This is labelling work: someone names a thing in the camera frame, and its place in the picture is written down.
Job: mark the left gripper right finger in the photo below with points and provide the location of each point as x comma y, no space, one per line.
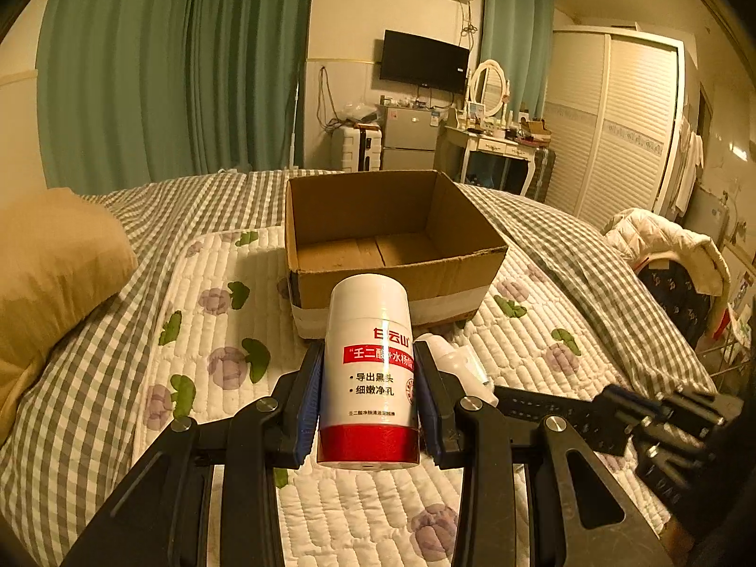
534,484

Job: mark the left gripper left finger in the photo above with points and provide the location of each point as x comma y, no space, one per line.
159,514

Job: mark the white plug adapter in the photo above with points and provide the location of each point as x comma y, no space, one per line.
462,362

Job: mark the white bottle red cap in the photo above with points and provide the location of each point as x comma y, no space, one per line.
367,415

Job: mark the green checked bedsheet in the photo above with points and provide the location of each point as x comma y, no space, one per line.
209,303

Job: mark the white puffer jacket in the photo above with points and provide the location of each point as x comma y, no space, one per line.
641,237

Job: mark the tan pillow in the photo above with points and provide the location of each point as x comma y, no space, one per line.
61,257

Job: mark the dark suitcase by wardrobe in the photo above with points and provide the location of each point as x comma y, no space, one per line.
544,162

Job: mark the open cardboard box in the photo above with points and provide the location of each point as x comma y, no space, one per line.
415,226

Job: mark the white louvered wardrobe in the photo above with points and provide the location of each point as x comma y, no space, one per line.
614,104

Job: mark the white dressing table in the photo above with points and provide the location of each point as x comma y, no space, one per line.
470,142

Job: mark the oval vanity mirror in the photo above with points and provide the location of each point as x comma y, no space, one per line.
488,91

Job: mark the silver mini fridge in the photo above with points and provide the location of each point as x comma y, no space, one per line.
409,138

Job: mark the white suitcase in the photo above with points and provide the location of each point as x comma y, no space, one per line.
357,148

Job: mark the green window curtain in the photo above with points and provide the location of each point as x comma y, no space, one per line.
138,91

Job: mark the green curtain by wardrobe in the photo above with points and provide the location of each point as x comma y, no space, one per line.
518,35

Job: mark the black wall television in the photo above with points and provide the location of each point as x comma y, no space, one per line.
423,61

